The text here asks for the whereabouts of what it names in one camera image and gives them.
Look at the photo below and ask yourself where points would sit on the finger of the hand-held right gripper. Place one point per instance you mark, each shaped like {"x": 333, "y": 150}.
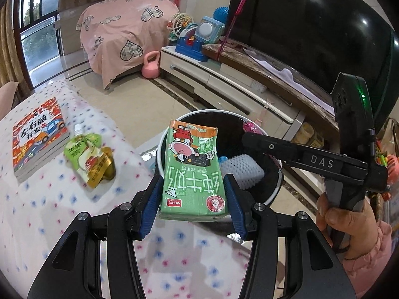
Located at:
{"x": 290, "y": 152}

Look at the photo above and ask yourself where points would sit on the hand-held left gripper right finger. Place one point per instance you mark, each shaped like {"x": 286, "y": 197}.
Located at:
{"x": 235, "y": 208}

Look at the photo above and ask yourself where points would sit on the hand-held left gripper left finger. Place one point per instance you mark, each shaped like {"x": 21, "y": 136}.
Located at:
{"x": 149, "y": 208}

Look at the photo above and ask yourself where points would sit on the white foam net sleeve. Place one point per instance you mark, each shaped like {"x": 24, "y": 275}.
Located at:
{"x": 244, "y": 171}

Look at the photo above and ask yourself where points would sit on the green milk carton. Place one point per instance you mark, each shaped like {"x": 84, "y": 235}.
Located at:
{"x": 193, "y": 177}

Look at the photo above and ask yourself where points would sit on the white bin with black liner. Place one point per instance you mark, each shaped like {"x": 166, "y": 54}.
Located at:
{"x": 237, "y": 121}

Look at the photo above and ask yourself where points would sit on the person's right forearm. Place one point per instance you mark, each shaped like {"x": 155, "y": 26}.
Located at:
{"x": 371, "y": 264}

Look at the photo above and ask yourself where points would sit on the person's right hand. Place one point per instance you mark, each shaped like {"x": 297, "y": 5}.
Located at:
{"x": 346, "y": 224}

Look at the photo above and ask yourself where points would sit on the pink wrapper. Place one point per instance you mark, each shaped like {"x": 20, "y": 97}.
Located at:
{"x": 251, "y": 127}

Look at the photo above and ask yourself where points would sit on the pile of colourful toys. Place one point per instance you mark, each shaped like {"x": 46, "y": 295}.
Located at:
{"x": 388, "y": 162}

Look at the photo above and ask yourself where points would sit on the green drink pouch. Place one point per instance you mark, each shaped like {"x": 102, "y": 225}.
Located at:
{"x": 87, "y": 158}

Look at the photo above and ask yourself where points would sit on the white cloth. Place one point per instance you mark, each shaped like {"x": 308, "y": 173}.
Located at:
{"x": 280, "y": 71}

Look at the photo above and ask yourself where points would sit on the white television cabinet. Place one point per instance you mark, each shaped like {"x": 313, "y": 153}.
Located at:
{"x": 224, "y": 78}

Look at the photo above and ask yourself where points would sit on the black television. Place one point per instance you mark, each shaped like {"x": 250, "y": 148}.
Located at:
{"x": 311, "y": 31}

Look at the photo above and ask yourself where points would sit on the white dotted tablecloth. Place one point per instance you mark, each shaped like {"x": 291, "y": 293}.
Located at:
{"x": 46, "y": 218}

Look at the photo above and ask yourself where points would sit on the colourful children's book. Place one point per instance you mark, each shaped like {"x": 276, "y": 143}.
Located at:
{"x": 37, "y": 137}

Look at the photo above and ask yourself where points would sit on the pink kettlebell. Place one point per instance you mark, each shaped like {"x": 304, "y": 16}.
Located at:
{"x": 151, "y": 67}

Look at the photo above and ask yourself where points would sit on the pink stick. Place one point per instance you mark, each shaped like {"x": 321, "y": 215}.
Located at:
{"x": 232, "y": 18}

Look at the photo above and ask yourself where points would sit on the blue toy machine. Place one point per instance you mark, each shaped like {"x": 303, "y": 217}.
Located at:
{"x": 202, "y": 34}

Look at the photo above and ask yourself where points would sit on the blue spiky ball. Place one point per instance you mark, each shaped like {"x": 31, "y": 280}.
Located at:
{"x": 220, "y": 14}

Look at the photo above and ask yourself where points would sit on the toy ferris wheel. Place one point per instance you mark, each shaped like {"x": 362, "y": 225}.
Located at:
{"x": 179, "y": 26}

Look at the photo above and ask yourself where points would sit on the beige sofa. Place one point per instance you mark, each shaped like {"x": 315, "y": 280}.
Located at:
{"x": 7, "y": 99}

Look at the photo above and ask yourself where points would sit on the pink heart print cover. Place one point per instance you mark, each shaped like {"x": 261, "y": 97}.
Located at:
{"x": 124, "y": 28}

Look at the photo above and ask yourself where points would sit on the golden curtain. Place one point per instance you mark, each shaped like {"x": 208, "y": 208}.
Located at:
{"x": 11, "y": 53}

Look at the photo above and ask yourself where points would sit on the glass balcony door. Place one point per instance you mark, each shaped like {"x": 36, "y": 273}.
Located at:
{"x": 40, "y": 28}

